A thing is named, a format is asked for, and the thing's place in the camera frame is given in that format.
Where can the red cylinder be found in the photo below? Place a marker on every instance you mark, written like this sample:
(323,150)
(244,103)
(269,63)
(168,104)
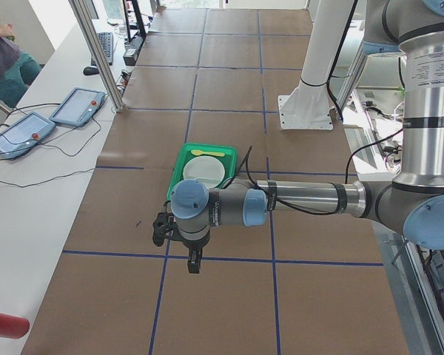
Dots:
(13,327)

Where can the aluminium frame post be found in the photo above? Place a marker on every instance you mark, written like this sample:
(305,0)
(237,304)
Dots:
(85,22)

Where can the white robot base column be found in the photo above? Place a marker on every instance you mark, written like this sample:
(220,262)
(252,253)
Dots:
(307,107)

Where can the black computer mouse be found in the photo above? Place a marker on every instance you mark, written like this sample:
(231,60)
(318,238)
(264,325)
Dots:
(90,70)

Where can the white round plate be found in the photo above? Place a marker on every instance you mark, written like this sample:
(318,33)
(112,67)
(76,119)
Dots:
(205,169)

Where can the black keyboard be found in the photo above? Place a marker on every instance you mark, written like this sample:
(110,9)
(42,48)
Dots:
(106,40)

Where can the brown paper table cover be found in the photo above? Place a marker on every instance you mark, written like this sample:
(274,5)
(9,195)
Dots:
(298,284)

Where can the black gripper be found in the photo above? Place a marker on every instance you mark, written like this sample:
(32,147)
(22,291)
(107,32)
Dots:
(194,245)

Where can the seated person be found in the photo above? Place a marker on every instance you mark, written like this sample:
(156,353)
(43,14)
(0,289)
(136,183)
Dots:
(18,69)

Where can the blue teach pendant far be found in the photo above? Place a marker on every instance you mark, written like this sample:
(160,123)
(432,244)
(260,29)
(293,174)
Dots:
(78,107)

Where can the green plastic tray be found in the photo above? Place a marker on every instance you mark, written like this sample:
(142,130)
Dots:
(229,161)

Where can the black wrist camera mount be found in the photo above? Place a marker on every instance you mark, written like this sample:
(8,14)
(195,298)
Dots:
(164,227)

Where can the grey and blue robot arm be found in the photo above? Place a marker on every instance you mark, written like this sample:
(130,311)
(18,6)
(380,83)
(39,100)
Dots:
(412,203)

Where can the yellow plastic spoon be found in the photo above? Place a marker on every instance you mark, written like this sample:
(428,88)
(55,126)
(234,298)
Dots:
(199,152)

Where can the blue teach pendant near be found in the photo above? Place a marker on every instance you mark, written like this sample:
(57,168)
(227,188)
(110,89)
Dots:
(19,138)

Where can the blue teach pendant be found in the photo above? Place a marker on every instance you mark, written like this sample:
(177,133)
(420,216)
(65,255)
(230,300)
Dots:
(19,138)
(78,107)

